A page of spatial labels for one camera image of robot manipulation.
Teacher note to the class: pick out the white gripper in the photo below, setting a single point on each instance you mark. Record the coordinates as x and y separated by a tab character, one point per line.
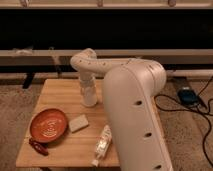
86	80

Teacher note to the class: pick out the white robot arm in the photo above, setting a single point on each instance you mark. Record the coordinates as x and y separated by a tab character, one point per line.
128	88

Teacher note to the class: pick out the beige sponge block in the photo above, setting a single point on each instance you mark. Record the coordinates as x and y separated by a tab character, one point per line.
78	123

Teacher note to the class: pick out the white squeeze tube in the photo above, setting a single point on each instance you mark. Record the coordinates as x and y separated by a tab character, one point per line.
102	145

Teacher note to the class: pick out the orange patterned plate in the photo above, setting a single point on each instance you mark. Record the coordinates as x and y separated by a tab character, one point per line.
48	125

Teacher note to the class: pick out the wooden table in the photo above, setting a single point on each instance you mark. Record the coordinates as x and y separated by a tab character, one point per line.
72	150

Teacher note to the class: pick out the red chili pepper toy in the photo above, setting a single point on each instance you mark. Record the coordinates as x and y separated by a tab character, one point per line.
38	147

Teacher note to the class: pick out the black power adapter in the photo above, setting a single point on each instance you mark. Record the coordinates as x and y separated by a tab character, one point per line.
187	96

